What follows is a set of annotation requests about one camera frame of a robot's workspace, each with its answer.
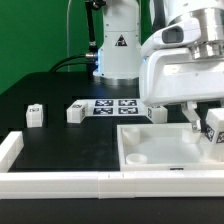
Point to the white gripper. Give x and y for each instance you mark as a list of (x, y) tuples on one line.
[(170, 75)]

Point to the white square table top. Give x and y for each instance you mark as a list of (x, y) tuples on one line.
[(161, 147)]

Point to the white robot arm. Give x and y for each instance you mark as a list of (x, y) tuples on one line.
[(119, 58)]

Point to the AprilTag base sheet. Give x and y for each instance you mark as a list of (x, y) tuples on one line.
[(111, 107)]

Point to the white U-shaped obstacle fence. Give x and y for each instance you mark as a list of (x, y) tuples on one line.
[(134, 184)]

